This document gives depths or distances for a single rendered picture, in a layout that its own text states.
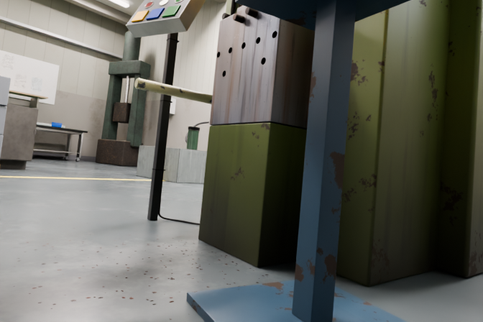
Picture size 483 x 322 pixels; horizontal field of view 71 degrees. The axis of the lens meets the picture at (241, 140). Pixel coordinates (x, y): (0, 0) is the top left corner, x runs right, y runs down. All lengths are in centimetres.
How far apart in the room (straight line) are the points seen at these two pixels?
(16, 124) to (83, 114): 481
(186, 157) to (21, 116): 192
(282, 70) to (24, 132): 381
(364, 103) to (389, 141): 14
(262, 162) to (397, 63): 53
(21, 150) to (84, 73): 505
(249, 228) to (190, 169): 330
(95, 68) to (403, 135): 880
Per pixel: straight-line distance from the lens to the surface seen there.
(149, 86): 152
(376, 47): 117
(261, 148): 113
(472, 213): 147
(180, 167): 432
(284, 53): 119
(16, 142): 459
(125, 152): 789
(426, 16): 142
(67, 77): 923
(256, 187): 114
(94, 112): 941
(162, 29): 178
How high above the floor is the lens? 33
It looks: 4 degrees up
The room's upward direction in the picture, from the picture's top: 5 degrees clockwise
